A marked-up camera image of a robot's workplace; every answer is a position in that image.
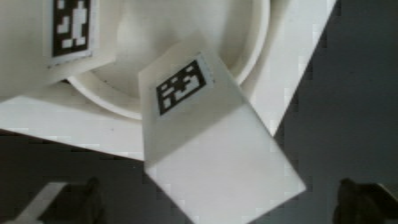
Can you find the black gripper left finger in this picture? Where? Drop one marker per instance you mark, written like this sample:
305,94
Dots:
66,204

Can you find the white stool leg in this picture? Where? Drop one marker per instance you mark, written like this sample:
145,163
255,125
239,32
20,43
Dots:
58,41
214,159

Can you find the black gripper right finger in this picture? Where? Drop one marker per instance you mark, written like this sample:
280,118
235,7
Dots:
367,203

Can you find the white right fence rail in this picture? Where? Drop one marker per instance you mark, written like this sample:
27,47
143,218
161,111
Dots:
299,18

